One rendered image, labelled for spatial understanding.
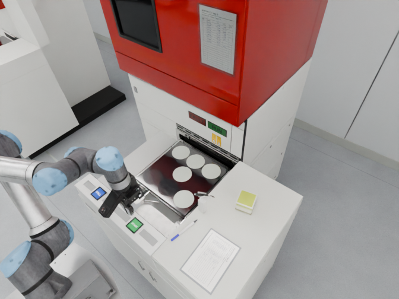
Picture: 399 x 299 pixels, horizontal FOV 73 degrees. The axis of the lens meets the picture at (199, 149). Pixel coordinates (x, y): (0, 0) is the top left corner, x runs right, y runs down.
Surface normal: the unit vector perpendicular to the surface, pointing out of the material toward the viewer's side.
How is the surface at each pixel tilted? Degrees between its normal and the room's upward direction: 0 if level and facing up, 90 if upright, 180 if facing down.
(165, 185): 0
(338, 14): 90
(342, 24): 90
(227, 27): 90
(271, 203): 0
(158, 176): 0
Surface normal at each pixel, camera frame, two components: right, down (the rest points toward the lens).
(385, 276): -0.04, -0.67
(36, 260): 0.80, -0.45
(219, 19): -0.64, 0.58
